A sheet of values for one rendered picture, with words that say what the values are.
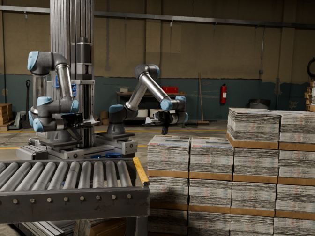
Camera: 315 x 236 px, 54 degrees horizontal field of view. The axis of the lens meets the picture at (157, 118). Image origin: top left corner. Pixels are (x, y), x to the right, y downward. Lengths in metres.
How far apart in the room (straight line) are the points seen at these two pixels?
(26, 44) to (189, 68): 4.37
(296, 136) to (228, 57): 7.32
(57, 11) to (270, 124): 1.77
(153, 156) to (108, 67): 6.62
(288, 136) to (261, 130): 0.18
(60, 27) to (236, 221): 1.91
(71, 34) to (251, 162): 1.59
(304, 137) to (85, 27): 1.78
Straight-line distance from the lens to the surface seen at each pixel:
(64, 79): 1.95
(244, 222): 2.31
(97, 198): 1.37
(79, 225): 2.23
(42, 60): 2.06
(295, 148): 2.21
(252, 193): 2.24
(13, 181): 1.58
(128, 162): 1.85
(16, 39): 8.93
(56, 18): 2.63
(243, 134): 2.13
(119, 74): 8.64
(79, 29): 2.56
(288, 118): 2.17
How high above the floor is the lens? 1.28
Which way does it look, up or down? 7 degrees down
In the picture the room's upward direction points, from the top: 1 degrees clockwise
